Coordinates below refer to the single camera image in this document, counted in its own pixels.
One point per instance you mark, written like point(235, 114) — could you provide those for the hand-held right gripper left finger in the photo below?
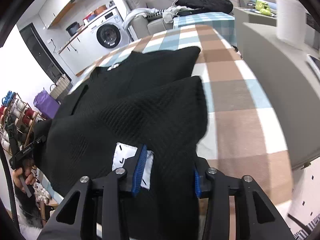
point(140, 170)

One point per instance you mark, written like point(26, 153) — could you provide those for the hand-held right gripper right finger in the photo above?
point(198, 182)

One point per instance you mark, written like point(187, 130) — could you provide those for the black knit sweater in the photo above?
point(150, 105)

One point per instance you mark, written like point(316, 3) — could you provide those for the person's left hand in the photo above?
point(22, 177)

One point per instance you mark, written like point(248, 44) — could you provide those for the wooden shoe rack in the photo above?
point(22, 115)

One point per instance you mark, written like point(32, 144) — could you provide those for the purple bag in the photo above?
point(46, 103)

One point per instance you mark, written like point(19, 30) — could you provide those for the dark fluffy garment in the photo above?
point(27, 210)

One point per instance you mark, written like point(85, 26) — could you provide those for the woven laundry basket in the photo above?
point(58, 87)

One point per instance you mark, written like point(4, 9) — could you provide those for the checked tablecloth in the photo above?
point(237, 92)

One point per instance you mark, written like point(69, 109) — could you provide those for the dark door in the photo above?
point(40, 52)

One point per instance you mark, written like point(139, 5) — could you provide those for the white base cabinet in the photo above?
point(82, 52)

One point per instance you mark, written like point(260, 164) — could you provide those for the black white striped cloth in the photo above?
point(308, 230)

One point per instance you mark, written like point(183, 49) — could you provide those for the black cooking pot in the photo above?
point(72, 28)

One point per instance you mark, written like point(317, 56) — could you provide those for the white washing machine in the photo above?
point(108, 36)

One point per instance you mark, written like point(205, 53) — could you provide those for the grey sofa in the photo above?
point(155, 26)

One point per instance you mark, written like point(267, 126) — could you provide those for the red box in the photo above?
point(88, 18)

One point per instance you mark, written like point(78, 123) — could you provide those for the white garment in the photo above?
point(135, 16)

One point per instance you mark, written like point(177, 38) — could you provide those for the grey side cabinet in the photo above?
point(252, 35)

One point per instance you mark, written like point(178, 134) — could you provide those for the copper pot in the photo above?
point(99, 10)

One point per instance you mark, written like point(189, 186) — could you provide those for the grey crumpled cloth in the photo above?
point(171, 13)

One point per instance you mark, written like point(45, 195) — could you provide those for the blue checked cloth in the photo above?
point(207, 20)

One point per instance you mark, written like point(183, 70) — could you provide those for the white flat device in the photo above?
point(314, 63)

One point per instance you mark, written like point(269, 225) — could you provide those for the black puffy jacket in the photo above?
point(207, 1)

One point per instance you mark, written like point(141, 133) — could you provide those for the green toy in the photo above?
point(263, 7)

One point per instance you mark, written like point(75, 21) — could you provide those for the paper towel roll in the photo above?
point(291, 20)

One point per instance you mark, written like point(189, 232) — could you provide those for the light blue pillow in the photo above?
point(270, 5)

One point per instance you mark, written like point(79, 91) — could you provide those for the white wall cabinet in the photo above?
point(62, 0)

